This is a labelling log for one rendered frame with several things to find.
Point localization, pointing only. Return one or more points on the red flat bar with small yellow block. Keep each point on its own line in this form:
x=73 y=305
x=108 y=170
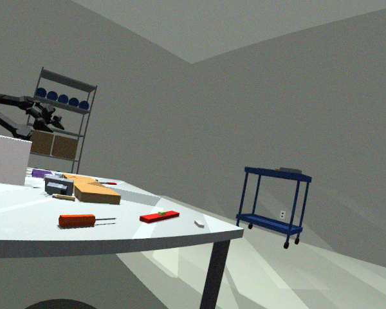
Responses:
x=161 y=215

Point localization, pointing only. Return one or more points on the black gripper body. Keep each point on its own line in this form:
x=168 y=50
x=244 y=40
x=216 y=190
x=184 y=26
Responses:
x=48 y=120

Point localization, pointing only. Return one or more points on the purple open tray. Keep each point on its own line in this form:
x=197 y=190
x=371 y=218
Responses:
x=39 y=173

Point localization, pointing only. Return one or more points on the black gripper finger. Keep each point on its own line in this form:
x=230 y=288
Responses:
x=44 y=127
x=59 y=124

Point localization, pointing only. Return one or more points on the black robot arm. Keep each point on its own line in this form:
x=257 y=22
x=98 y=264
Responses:
x=23 y=131

